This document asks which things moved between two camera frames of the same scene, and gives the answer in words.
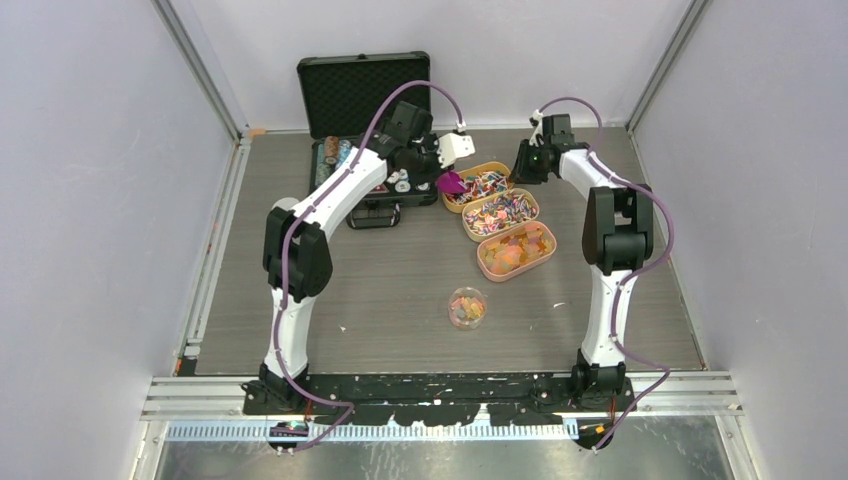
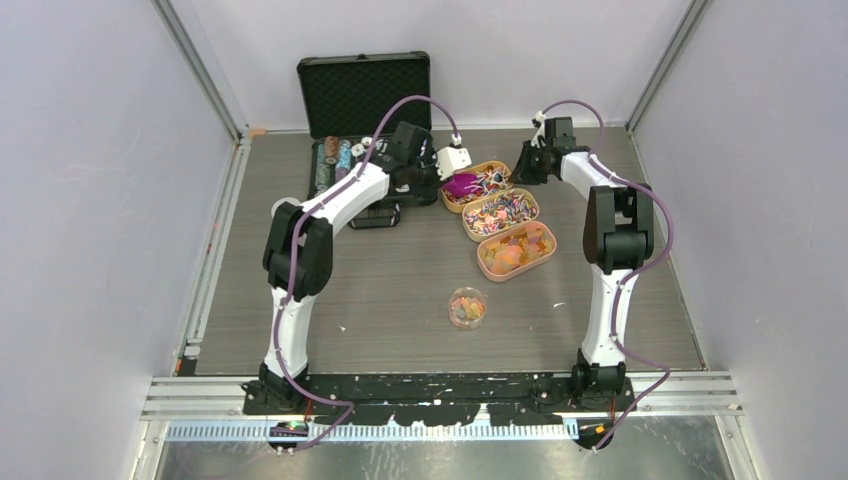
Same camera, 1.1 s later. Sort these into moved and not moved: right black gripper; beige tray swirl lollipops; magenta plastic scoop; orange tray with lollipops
Moved: magenta plastic scoop
Not moved: orange tray with lollipops; beige tray swirl lollipops; right black gripper
